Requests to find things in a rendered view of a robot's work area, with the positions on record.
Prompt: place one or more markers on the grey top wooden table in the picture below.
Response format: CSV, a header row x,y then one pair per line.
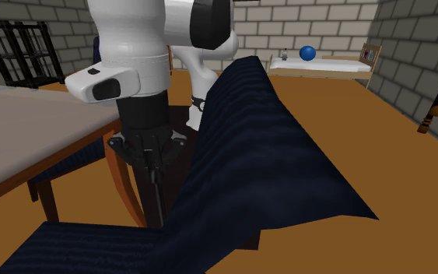
x,y
25,129

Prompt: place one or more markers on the dark robot stand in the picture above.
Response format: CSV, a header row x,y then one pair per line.
x,y
179,182

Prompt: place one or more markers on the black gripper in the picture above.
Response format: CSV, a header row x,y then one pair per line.
x,y
144,117

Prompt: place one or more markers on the small grey object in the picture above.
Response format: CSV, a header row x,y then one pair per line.
x,y
284,55

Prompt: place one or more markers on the blue ball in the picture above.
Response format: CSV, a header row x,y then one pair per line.
x,y
307,53

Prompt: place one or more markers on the navy seat wooden chair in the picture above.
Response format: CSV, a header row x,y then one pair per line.
x,y
70,161

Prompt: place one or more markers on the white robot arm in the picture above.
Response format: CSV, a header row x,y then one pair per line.
x,y
135,38

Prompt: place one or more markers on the black shelf rack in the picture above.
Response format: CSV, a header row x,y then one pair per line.
x,y
21,53

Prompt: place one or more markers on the wooden bed white mattress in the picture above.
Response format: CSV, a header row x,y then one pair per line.
x,y
317,67

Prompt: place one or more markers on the large navy blue chair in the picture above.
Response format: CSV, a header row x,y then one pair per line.
x,y
256,167

